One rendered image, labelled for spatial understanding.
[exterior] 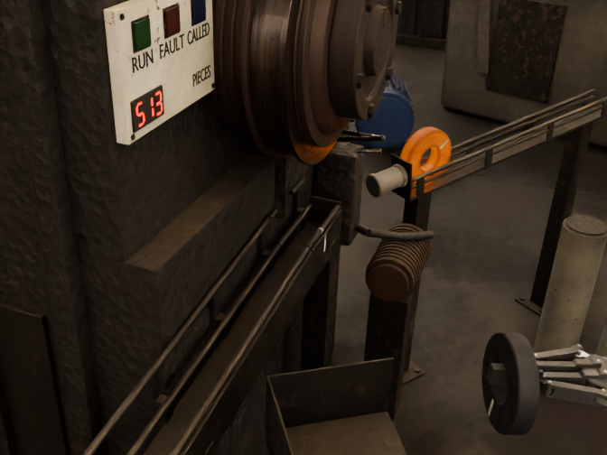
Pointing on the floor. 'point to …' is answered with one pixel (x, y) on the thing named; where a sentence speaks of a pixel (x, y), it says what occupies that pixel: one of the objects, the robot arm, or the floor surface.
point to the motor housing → (393, 302)
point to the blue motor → (388, 117)
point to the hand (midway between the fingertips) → (511, 374)
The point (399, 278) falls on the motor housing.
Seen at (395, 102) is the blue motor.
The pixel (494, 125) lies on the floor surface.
